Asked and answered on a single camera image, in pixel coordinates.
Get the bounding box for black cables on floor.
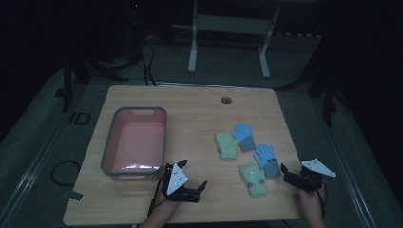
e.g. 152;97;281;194
140;41;158;87

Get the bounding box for person's left hand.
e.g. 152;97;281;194
154;189;182;212

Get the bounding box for black tripod stand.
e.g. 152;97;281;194
54;3;144;114
275;31;341;128

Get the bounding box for plain green glove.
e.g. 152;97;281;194
215;131;240;161

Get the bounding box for black cable loop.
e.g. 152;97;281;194
50;160;82;187

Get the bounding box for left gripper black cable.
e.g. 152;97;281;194
146;172;169;217

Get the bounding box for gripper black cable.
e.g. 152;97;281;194
316;184;328;220
146;172;169;217

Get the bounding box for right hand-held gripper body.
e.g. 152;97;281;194
282;157;336;194

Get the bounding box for pink basin with grey rim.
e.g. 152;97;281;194
100;106;168;181

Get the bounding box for green glove with bear print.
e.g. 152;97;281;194
239;161;269;198

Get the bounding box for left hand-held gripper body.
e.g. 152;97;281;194
161;162;202;204

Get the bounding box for person's right hand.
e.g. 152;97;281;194
297;186;326;220

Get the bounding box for grey tape piece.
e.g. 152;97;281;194
67;190;85;203

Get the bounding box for blue glove with grey cuff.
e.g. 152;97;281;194
252;144;282;180
231;123;258;152

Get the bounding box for power strip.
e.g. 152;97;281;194
275;30;321;40

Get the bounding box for white metal desk frame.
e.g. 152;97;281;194
172;0;281;80

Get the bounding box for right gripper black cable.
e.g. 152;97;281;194
316;184;328;220

